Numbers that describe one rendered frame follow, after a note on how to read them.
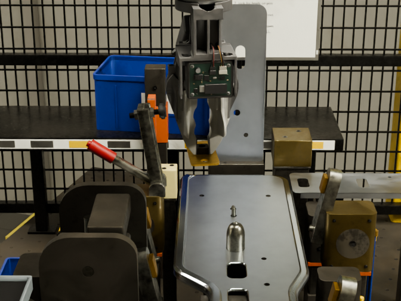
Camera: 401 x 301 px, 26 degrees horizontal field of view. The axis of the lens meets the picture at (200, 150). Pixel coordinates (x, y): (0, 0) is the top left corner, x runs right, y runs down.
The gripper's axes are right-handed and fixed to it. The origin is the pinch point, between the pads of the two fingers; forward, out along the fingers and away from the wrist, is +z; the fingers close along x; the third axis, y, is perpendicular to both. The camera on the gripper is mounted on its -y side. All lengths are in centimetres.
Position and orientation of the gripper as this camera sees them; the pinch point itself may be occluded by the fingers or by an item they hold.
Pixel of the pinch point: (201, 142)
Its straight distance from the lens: 116.5
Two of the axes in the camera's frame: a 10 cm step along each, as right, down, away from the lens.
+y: 1.1, 3.7, -9.2
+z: 0.0, 9.3, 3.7
